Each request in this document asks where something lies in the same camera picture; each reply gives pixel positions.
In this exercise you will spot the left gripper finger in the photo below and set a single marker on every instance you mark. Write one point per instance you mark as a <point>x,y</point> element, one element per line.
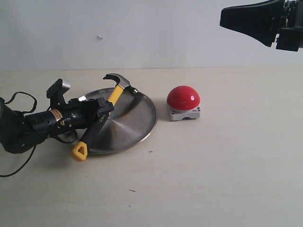
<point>98,110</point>

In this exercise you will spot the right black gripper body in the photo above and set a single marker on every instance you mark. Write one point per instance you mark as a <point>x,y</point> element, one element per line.
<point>290,30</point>

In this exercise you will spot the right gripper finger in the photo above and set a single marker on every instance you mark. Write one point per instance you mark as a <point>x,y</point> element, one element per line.
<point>260,21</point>

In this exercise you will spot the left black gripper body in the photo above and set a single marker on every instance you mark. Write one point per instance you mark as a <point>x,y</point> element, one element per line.
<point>63,118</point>

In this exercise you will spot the yellow black claw hammer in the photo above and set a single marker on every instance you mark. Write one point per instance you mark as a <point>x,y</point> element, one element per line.
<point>81,149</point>

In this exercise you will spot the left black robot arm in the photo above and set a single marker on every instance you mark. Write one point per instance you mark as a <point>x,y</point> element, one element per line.
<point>20,132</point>

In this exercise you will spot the red dome push button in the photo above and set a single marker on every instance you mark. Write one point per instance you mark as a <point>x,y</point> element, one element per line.
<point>183,102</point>

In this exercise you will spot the round stainless steel plate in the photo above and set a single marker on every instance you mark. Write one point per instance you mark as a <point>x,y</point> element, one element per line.
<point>134,117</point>

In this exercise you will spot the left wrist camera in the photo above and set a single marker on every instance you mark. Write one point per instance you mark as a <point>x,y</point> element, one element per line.
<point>56,91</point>

